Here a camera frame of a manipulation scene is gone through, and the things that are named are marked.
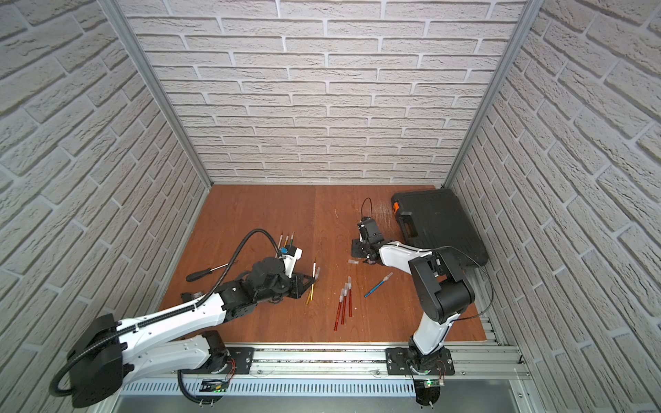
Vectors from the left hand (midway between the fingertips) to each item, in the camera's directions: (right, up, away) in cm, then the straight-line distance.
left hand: (318, 278), depth 76 cm
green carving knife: (-13, +10, +24) cm, 29 cm away
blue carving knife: (+20, -6, +13) cm, 25 cm away
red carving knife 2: (+8, -9, +10) cm, 16 cm away
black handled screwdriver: (-45, -3, +15) cm, 47 cm away
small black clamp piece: (-46, -9, +9) cm, 48 cm away
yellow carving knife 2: (-1, +2, +1) cm, 3 cm away
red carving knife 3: (+10, -10, +11) cm, 18 cm away
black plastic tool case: (+44, +17, +23) cm, 53 cm away
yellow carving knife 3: (-1, +2, +1) cm, 3 cm away
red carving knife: (+6, -13, +9) cm, 17 cm away
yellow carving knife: (-15, +8, +24) cm, 29 cm away
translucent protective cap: (+12, +1, +19) cm, 22 cm away
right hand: (+15, +7, +21) cm, 27 cm away
